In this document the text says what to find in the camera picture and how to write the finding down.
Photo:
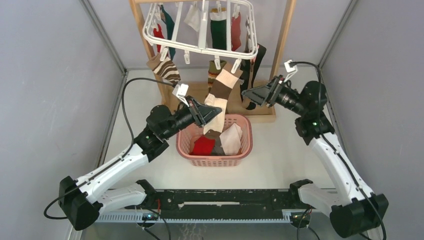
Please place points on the white plastic clip hanger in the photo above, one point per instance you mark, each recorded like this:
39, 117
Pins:
232, 11

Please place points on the beige brown ribbed sock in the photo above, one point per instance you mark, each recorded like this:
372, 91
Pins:
218, 97

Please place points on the olive striped sock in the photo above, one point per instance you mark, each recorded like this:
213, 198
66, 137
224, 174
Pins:
213, 72

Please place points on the grey sock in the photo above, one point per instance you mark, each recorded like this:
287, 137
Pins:
217, 150

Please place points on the brown striped sock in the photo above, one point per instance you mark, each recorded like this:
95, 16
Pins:
166, 68

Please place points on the green dotted sock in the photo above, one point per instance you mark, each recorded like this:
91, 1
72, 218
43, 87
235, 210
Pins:
218, 28

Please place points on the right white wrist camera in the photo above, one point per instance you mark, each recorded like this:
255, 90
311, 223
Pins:
291, 69

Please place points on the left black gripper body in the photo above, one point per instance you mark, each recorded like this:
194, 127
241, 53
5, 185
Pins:
187, 116

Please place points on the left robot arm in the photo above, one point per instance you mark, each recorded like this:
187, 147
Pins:
89, 196

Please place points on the pink plastic laundry basket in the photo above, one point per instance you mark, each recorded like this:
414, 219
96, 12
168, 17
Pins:
185, 141

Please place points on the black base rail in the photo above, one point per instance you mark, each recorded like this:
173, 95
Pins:
225, 204

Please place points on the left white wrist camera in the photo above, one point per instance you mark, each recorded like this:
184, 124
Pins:
180, 90

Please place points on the black patterned sock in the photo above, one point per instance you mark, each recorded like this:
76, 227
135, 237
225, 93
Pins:
249, 72

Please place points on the wooden hanger rack frame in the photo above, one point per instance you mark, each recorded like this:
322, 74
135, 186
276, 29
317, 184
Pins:
261, 114

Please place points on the dark green reindeer sock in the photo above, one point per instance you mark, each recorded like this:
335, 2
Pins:
170, 24

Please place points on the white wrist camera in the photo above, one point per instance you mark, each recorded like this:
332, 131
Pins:
180, 90
291, 69

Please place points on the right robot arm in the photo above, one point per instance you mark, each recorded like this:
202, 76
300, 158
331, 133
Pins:
355, 208

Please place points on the red fuzzy sock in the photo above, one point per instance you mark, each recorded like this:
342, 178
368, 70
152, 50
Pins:
235, 32
203, 146

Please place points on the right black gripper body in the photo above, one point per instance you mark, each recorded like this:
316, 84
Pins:
282, 96

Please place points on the white sock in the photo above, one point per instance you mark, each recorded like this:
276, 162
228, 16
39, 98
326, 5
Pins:
193, 17
231, 140

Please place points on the white sock front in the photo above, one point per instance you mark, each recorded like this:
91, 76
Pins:
231, 140

